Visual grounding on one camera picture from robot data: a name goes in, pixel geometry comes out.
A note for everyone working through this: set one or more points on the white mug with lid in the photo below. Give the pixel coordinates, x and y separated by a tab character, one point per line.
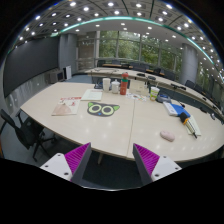
115	87

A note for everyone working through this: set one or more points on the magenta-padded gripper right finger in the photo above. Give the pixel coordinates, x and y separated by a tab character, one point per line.
146	159

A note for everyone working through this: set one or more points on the grey equipment cabinet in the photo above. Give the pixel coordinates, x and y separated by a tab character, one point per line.
54	76

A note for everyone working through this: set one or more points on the blue and white folder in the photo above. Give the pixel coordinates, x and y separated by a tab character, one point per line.
178	109

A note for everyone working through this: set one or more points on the colourful sticker sheet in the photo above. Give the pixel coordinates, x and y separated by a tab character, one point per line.
136	97

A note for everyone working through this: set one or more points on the red bottle with green band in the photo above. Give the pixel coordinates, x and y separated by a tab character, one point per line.
124	85

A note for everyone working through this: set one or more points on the row of dark chairs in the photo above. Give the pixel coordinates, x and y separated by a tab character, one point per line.
138	66

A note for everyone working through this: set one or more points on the black office chair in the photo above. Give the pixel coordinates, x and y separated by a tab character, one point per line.
23	133

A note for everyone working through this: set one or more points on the white paper booklet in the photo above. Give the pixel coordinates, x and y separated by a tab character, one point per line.
92	95

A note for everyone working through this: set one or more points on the stack of white paper cups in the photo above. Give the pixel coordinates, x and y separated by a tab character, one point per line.
106	85

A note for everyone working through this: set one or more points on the white standing panel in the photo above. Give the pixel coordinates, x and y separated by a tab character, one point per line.
68	72

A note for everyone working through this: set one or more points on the dark conference microphone unit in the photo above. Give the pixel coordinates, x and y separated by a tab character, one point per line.
163	98

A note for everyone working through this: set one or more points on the green printed paper cup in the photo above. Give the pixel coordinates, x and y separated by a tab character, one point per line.
154	94

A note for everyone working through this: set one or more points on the ceiling lights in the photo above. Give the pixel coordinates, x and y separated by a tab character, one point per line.
110	4

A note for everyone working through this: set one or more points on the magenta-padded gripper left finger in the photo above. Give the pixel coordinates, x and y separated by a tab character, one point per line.
77	156

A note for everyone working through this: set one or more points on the cat face mouse pad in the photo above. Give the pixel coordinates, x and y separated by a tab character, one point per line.
102	110

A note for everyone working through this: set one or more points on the pink computer mouse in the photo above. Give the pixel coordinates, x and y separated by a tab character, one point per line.
167	135

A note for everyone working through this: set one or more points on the long curved conference desk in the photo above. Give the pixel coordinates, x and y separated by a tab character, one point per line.
166	81

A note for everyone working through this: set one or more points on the beige cardboard box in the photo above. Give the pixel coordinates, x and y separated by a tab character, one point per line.
138	87

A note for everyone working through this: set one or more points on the large dark wall screen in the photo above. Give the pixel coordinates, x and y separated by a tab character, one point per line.
30	63

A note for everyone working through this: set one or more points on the red printed brochure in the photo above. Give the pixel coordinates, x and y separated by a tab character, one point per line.
66	106

